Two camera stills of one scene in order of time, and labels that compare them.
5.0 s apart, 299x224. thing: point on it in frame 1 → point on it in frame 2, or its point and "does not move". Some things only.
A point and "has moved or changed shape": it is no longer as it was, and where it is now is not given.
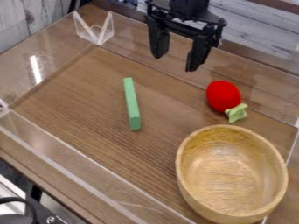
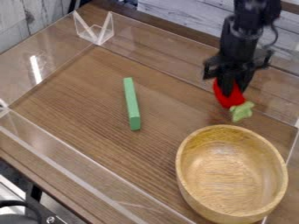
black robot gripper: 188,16 → 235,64
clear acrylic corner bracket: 95,33 does not move
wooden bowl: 231,175 does not move
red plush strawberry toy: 223,96 has moved or changed shape
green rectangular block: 132,104 does not move
